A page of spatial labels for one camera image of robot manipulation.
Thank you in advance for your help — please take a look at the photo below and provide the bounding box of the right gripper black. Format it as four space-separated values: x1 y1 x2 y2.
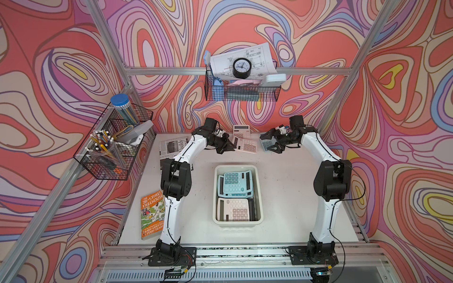
260 128 297 153

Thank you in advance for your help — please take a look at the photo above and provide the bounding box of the pink calculator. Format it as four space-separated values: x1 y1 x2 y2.
233 136 257 154
217 198 250 222
233 125 251 139

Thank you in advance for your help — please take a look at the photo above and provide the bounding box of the light blue calculator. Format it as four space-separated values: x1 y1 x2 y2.
260 138 276 152
223 171 254 198
217 175 224 198

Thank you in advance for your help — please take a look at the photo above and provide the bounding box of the black calculator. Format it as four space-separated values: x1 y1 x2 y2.
248 198 256 222

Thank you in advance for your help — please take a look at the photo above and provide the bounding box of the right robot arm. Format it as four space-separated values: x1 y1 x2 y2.
260 115 352 265

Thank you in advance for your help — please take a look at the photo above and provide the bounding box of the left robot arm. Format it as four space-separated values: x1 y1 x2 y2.
156 118 235 261

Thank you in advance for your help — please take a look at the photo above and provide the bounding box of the pink calculator back top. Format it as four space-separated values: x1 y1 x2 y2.
233 125 251 139

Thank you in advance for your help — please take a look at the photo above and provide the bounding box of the white plastic storage box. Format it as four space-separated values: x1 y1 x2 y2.
212 165 264 228

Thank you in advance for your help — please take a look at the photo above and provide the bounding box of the white rounded device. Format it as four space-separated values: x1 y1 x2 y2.
261 74 287 87

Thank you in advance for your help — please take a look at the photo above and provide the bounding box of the black round clock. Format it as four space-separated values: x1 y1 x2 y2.
232 58 252 79

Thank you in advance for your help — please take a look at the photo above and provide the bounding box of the white paper drawing sheet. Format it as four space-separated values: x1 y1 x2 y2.
210 43 277 80

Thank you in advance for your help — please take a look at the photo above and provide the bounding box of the white stapler in basket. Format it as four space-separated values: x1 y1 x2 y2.
116 120 153 146

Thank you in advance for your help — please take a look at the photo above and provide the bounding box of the orange paperback book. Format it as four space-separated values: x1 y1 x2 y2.
140 191 165 240

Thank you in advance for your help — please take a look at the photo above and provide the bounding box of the blue lid pencil jar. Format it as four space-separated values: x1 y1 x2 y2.
110 94 140 126

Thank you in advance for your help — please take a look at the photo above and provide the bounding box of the clear cup of pencils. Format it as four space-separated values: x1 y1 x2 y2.
85 130 126 170

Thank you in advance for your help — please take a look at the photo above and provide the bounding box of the black wire basket back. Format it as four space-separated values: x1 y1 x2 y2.
204 66 281 102

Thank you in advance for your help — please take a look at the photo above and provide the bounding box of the black wire basket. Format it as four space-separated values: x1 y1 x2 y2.
73 105 155 180
204 66 281 102

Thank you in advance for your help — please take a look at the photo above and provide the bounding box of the black wire basket left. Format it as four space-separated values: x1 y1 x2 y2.
73 105 155 180

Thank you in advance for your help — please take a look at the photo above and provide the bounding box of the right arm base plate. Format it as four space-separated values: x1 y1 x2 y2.
286 245 339 266

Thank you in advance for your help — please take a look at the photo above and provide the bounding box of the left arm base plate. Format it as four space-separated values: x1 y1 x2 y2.
147 246 197 268

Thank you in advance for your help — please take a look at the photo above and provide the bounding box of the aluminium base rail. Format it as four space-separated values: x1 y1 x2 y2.
89 242 400 283

